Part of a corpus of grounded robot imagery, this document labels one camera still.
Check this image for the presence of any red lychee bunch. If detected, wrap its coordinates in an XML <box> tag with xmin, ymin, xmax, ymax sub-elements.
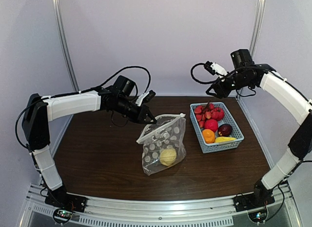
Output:
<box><xmin>194</xmin><ymin>103</ymin><xmax>215</xmax><ymax>128</ymax></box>

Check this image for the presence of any red fake apple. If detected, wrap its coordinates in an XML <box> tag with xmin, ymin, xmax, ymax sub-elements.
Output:
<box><xmin>204</xmin><ymin>119</ymin><xmax>218</xmax><ymax>132</ymax></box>
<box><xmin>212</xmin><ymin>107</ymin><xmax>224</xmax><ymax>121</ymax></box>

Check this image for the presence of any clear polka dot zip bag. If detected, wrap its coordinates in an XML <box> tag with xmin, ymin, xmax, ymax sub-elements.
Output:
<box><xmin>136</xmin><ymin>113</ymin><xmax>186</xmax><ymax>176</ymax></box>

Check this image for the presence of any light blue plastic basket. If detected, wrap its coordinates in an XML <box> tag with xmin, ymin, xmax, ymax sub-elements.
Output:
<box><xmin>190</xmin><ymin>102</ymin><xmax>244</xmax><ymax>153</ymax></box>

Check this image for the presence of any purple fake fruit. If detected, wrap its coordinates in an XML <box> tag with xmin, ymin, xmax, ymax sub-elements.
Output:
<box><xmin>217</xmin><ymin>124</ymin><xmax>233</xmax><ymax>137</ymax></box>

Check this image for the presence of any pale yellow fake pear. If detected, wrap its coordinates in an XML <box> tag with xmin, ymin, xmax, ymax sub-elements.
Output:
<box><xmin>159</xmin><ymin>148</ymin><xmax>176</xmax><ymax>166</ymax></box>

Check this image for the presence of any orange fake orange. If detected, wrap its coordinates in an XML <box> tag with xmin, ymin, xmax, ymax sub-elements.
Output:
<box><xmin>202</xmin><ymin>129</ymin><xmax>215</xmax><ymax>144</ymax></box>

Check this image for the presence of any yellow fake lemon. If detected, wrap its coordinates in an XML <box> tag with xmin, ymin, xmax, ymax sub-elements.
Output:
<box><xmin>214</xmin><ymin>137</ymin><xmax>237</xmax><ymax>143</ymax></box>

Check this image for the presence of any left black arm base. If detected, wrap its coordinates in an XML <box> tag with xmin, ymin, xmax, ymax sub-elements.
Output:
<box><xmin>45</xmin><ymin>186</ymin><xmax>87</xmax><ymax>226</ymax></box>

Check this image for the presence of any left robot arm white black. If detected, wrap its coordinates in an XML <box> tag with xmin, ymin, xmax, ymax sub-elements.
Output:
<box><xmin>15</xmin><ymin>76</ymin><xmax>156</xmax><ymax>191</ymax></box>

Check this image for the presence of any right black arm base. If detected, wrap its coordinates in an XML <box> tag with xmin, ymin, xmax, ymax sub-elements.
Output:
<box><xmin>233</xmin><ymin>187</ymin><xmax>275</xmax><ymax>225</ymax></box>

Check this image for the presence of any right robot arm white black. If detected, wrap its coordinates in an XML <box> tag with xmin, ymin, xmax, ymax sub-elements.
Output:
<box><xmin>204</xmin><ymin>49</ymin><xmax>312</xmax><ymax>190</ymax></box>

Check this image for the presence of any right black camera cable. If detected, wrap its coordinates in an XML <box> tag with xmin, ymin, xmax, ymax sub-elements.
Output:
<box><xmin>190</xmin><ymin>62</ymin><xmax>215</xmax><ymax>85</ymax></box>

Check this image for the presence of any black camera cable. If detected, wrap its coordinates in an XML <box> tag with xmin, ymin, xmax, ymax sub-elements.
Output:
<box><xmin>190</xmin><ymin>62</ymin><xmax>215</xmax><ymax>85</ymax></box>
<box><xmin>97</xmin><ymin>65</ymin><xmax>151</xmax><ymax>93</ymax></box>

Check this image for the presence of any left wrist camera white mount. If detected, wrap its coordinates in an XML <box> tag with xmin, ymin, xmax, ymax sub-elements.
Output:
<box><xmin>135</xmin><ymin>90</ymin><xmax>156</xmax><ymax>106</ymax></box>

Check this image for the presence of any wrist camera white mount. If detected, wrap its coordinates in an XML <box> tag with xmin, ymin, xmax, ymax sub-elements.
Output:
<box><xmin>135</xmin><ymin>90</ymin><xmax>156</xmax><ymax>106</ymax></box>
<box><xmin>204</xmin><ymin>61</ymin><xmax>229</xmax><ymax>78</ymax></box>

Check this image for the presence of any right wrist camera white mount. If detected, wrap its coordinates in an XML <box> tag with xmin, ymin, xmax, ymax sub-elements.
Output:
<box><xmin>204</xmin><ymin>61</ymin><xmax>229</xmax><ymax>78</ymax></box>

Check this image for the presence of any left black camera cable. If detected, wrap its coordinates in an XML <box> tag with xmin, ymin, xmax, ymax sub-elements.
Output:
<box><xmin>97</xmin><ymin>65</ymin><xmax>151</xmax><ymax>93</ymax></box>

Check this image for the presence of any right aluminium frame post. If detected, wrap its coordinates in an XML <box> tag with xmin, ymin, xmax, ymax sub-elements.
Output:
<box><xmin>249</xmin><ymin>0</ymin><xmax>266</xmax><ymax>58</ymax></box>

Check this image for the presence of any aluminium frame post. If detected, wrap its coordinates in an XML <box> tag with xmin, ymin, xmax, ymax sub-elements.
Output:
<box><xmin>249</xmin><ymin>0</ymin><xmax>266</xmax><ymax>58</ymax></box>
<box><xmin>52</xmin><ymin>0</ymin><xmax>79</xmax><ymax>91</ymax></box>

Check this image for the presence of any left aluminium frame post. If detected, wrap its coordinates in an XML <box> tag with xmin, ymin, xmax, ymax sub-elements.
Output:
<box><xmin>52</xmin><ymin>0</ymin><xmax>79</xmax><ymax>91</ymax></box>

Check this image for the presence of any front aluminium rail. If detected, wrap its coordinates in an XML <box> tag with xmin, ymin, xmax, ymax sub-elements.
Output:
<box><xmin>24</xmin><ymin>184</ymin><xmax>297</xmax><ymax>227</ymax></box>

